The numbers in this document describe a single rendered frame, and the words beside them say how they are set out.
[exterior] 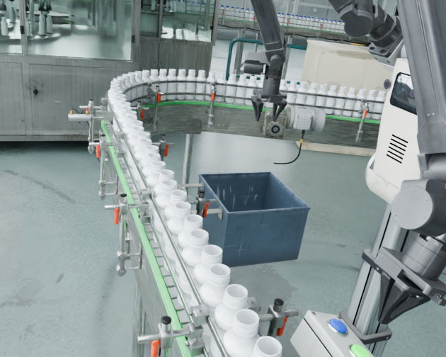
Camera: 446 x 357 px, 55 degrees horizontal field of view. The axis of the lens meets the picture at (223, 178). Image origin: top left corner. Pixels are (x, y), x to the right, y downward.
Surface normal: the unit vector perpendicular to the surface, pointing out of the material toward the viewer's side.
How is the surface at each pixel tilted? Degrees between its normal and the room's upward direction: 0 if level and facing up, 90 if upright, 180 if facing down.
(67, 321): 0
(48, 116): 90
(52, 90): 90
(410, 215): 69
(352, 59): 90
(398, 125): 90
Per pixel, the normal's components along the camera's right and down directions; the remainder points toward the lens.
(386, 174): -0.93, 0.04
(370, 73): 0.04, 0.40
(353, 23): -0.15, 0.86
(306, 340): -0.83, -0.28
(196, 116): 0.29, 0.42
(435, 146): -0.77, 0.28
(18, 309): 0.12, -0.91
